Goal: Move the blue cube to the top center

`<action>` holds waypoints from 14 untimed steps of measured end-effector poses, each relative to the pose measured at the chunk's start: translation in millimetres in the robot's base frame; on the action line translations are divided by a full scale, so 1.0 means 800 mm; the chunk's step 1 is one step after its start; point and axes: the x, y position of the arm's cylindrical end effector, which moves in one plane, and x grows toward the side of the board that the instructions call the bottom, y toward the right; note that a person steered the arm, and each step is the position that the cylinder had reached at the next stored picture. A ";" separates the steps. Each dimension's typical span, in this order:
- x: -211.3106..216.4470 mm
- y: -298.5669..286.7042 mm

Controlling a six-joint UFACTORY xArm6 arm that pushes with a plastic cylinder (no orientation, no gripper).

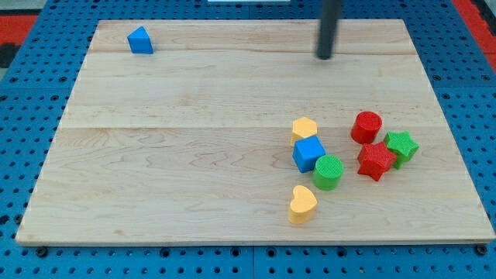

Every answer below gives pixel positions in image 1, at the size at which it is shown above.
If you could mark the blue cube block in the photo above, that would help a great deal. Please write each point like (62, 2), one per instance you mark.
(306, 152)

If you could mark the yellow hexagon block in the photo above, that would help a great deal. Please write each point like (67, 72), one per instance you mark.
(303, 128)

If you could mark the light wooden board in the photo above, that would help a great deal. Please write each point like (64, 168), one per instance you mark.
(191, 145)

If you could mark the green cylinder block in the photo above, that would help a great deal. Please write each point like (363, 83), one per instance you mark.
(327, 172)

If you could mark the yellow heart block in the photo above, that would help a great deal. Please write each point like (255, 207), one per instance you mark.
(302, 206)

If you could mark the red cylinder block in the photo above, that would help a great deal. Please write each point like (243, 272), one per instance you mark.
(366, 127)

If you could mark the red star block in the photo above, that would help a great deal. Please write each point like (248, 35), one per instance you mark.
(375, 160)

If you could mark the blue triangular prism block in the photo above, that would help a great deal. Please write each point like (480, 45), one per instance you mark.
(140, 42)

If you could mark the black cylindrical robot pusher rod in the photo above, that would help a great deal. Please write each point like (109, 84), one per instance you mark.
(330, 15)

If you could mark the green star block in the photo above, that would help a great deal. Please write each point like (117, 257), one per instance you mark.
(402, 145)

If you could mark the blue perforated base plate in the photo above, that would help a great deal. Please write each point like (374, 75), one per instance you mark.
(37, 85)

